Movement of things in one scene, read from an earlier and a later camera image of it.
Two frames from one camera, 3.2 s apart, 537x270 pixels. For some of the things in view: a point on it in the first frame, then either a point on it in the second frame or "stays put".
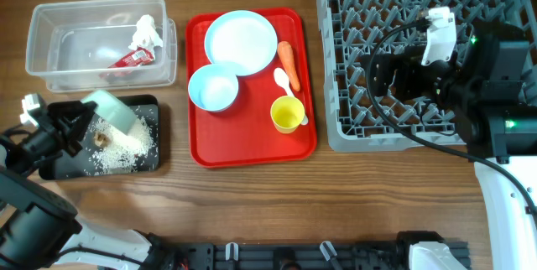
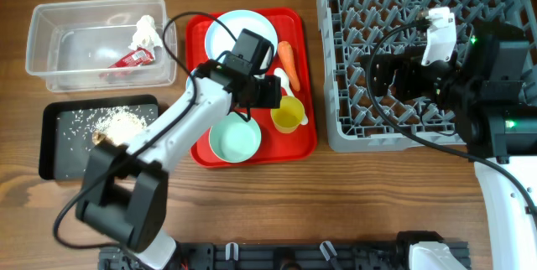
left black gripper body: (41, 146) -> (265, 93)
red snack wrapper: (141, 56) stays put
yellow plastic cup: (287, 112) stays put
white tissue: (146, 35) stays put
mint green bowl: (112, 110) -> (234, 139)
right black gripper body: (397, 80) stays put
